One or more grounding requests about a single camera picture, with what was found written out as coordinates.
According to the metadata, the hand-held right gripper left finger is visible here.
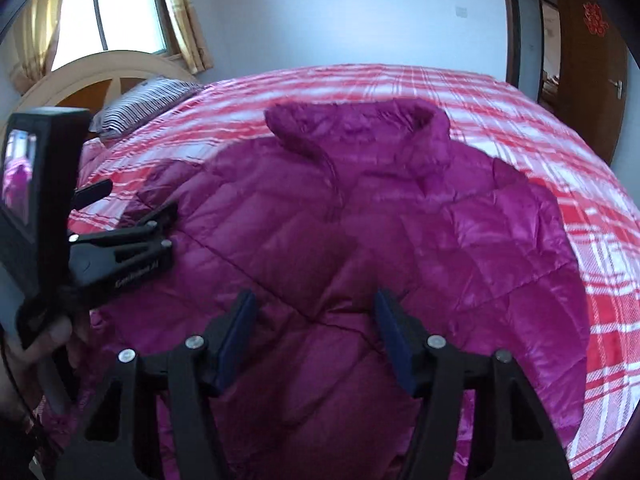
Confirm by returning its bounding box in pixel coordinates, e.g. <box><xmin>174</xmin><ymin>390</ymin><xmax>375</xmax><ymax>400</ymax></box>
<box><xmin>50</xmin><ymin>289</ymin><xmax>261</xmax><ymax>480</ymax></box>

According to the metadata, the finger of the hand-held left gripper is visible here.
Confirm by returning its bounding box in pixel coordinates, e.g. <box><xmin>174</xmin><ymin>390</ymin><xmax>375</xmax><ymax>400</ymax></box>
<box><xmin>67</xmin><ymin>202</ymin><xmax>180</xmax><ymax>261</ymax></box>
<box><xmin>71</xmin><ymin>179</ymin><xmax>114</xmax><ymax>210</ymax></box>

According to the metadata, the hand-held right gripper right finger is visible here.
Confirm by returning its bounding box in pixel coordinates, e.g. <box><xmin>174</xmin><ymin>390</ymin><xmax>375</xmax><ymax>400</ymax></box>
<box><xmin>374</xmin><ymin>287</ymin><xmax>576</xmax><ymax>480</ymax></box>

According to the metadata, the magenta puffer jacket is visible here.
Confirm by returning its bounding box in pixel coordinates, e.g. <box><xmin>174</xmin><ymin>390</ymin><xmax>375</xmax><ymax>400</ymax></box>
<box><xmin>75</xmin><ymin>99</ymin><xmax>592</xmax><ymax>480</ymax></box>

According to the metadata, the person's left forearm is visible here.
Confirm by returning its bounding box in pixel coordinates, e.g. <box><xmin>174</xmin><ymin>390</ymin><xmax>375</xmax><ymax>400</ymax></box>
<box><xmin>0</xmin><ymin>412</ymin><xmax>48</xmax><ymax>480</ymax></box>

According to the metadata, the person's left hand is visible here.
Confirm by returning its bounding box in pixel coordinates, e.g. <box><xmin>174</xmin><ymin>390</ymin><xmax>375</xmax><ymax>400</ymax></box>
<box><xmin>0</xmin><ymin>316</ymin><xmax>90</xmax><ymax>423</ymax></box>

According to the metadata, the striped pillow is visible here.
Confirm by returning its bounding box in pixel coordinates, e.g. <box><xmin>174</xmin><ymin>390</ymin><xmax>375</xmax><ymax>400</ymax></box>
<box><xmin>90</xmin><ymin>77</ymin><xmax>204</xmax><ymax>142</ymax></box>

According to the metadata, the cream arched headboard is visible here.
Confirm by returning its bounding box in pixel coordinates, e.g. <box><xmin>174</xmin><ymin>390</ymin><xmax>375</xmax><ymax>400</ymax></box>
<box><xmin>2</xmin><ymin>50</ymin><xmax>201</xmax><ymax>136</ymax></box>

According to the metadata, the golden curtain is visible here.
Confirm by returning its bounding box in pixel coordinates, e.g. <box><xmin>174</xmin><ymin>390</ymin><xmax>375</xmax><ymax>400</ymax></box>
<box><xmin>9</xmin><ymin>0</ymin><xmax>69</xmax><ymax>95</ymax></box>
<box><xmin>156</xmin><ymin>0</ymin><xmax>214</xmax><ymax>75</ymax></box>

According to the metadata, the window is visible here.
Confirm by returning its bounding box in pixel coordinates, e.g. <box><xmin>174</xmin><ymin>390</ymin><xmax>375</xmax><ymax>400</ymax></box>
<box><xmin>52</xmin><ymin>0</ymin><xmax>172</xmax><ymax>72</ymax></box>

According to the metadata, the red white plaid blanket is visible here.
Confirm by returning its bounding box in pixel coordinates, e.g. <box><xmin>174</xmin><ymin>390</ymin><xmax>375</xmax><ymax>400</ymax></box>
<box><xmin>67</xmin><ymin>63</ymin><xmax>640</xmax><ymax>480</ymax></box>

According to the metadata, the wooden door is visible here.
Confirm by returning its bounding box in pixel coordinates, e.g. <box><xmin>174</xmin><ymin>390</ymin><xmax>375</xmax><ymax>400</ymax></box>
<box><xmin>554</xmin><ymin>0</ymin><xmax>629</xmax><ymax>165</ymax></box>

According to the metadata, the red door decoration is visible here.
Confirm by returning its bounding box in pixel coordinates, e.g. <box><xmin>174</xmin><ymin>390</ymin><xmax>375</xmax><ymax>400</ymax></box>
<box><xmin>582</xmin><ymin>2</ymin><xmax>609</xmax><ymax>37</ymax></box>

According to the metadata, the dark door frame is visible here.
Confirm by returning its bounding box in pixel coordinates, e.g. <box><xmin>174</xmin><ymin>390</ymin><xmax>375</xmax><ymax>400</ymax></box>
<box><xmin>500</xmin><ymin>0</ymin><xmax>562</xmax><ymax>111</ymax></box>

